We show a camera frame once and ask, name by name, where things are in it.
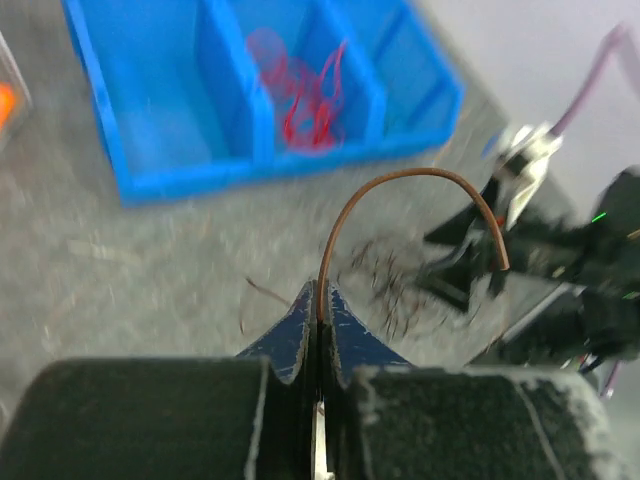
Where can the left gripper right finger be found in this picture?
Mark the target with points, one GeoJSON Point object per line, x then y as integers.
{"type": "Point", "coordinates": [388, 419]}

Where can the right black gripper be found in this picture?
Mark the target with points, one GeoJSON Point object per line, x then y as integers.
{"type": "Point", "coordinates": [473, 255]}

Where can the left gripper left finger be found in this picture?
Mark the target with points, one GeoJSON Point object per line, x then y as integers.
{"type": "Point", "coordinates": [250, 416]}

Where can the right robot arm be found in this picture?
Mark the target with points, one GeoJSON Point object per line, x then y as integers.
{"type": "Point", "coordinates": [598, 316]}

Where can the blue three-compartment bin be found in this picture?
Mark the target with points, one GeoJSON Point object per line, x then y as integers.
{"type": "Point", "coordinates": [193, 97]}

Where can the orange snack boxes stack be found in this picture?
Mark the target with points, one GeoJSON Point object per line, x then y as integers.
{"type": "Point", "coordinates": [10, 104]}

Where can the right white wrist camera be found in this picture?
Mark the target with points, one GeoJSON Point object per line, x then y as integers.
{"type": "Point", "coordinates": [521, 158]}

